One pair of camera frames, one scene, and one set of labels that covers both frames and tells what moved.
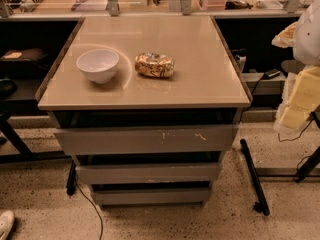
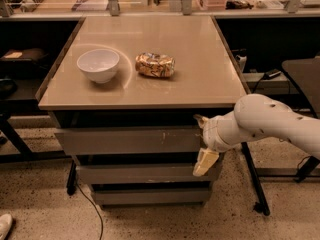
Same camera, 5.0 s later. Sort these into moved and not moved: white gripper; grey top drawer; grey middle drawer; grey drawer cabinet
Moved: white gripper
Not moved: grey middle drawer; grey top drawer; grey drawer cabinet
